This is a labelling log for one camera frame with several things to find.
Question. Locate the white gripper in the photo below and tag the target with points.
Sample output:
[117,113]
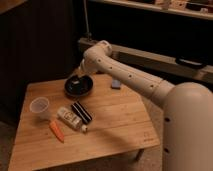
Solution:
[76,81]

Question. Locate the dark ceramic bowl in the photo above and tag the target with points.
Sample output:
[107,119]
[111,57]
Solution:
[79,90]

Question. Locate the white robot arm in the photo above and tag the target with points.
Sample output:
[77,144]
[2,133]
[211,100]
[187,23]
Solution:
[187,108]

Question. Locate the black white striped box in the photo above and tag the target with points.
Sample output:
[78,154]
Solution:
[79,110]

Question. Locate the white tube bottle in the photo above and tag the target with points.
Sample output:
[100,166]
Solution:
[71,119]

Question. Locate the clear plastic cup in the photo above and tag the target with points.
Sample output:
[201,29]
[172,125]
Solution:
[40,106]

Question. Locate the small blue grey sponge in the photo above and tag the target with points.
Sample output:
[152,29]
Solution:
[116,84]

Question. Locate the vertical metal pole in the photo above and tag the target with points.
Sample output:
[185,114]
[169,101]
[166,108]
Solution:
[88,33]

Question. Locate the orange carrot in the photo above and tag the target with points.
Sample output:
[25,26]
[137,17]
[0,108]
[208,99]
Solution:
[56,130]

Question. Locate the wooden table leg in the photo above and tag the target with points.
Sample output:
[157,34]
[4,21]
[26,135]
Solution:
[138,155]

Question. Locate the long metal bench rail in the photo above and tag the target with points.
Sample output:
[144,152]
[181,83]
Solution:
[118,60]

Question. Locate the black handle on bench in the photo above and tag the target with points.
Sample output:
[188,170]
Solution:
[190,64]

